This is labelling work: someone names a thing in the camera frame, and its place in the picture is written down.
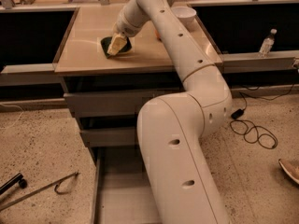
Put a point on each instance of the black caster leg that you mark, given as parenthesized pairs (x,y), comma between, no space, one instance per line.
(16,179)

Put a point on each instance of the left grey metal rail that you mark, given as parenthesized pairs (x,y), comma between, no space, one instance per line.
(28,74)

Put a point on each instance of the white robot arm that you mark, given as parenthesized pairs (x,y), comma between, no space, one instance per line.
(169,127)

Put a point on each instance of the grey open bottom drawer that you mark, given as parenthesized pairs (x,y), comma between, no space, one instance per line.
(122,192)

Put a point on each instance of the tan sneaker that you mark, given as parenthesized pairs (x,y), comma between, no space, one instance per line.
(291,170)

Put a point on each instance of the grey top drawer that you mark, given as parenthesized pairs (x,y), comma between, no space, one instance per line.
(112,103)

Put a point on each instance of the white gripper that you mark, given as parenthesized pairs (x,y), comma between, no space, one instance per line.
(128,29)

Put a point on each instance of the grey middle drawer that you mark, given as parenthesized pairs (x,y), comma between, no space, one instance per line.
(109,137)

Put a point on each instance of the grey drawer cabinet with counter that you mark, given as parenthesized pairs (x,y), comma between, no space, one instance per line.
(83,66)

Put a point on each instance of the grey metal rail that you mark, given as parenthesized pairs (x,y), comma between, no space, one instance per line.
(28,74)
(253,62)

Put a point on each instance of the right grey metal rail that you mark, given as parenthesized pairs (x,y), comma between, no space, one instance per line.
(253,62)

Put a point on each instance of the clear plastic water bottle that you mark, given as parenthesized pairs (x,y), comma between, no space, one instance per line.
(268,43)

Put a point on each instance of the metal rod with hook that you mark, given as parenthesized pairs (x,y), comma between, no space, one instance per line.
(55,184)

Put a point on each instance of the green yellow sponge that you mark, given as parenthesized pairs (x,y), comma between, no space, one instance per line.
(105,42)

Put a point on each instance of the orange fruit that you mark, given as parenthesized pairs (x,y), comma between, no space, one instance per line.
(158,35)

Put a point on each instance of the white ceramic bowl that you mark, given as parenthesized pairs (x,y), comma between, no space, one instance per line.
(185,14)

